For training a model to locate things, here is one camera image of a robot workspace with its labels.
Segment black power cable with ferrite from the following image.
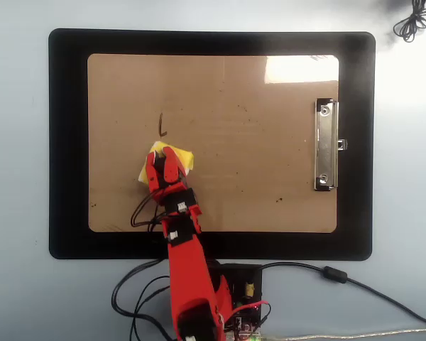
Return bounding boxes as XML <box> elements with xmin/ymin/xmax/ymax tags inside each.
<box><xmin>261</xmin><ymin>261</ymin><xmax>426</xmax><ymax>328</ymax></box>

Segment purple controller circuit board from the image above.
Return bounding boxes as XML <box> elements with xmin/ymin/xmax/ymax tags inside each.
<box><xmin>226</xmin><ymin>315</ymin><xmax>263</xmax><ymax>341</ymax></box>

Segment red wire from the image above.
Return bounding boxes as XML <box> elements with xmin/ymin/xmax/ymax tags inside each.
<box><xmin>230</xmin><ymin>301</ymin><xmax>273</xmax><ymax>331</ymax></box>

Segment silver metal clipboard clip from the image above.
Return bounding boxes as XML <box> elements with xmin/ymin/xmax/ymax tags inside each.
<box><xmin>312</xmin><ymin>97</ymin><xmax>349</xmax><ymax>192</ymax></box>

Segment silver braided USB cable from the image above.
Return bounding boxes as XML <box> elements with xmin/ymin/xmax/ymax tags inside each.
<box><xmin>258</xmin><ymin>328</ymin><xmax>426</xmax><ymax>341</ymax></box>

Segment brown clipboard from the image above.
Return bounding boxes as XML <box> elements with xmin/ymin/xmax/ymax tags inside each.
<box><xmin>87</xmin><ymin>53</ymin><xmax>340</xmax><ymax>234</ymax></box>

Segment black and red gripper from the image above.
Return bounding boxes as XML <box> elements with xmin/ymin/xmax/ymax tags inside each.
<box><xmin>145</xmin><ymin>146</ymin><xmax>203</xmax><ymax>217</ymax></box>

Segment yellow sponge with black knob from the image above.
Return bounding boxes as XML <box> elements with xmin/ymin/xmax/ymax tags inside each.
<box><xmin>137</xmin><ymin>141</ymin><xmax>195</xmax><ymax>185</ymax></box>

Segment black mat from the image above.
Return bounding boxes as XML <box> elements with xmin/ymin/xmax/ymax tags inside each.
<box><xmin>48</xmin><ymin>28</ymin><xmax>376</xmax><ymax>261</ymax></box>

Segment coiled thin black cable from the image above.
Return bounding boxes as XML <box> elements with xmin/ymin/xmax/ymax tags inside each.
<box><xmin>393</xmin><ymin>0</ymin><xmax>426</xmax><ymax>43</ymax></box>

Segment black robot servo wires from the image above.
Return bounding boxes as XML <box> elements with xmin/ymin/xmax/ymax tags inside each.
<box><xmin>111</xmin><ymin>193</ymin><xmax>175</xmax><ymax>341</ymax></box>

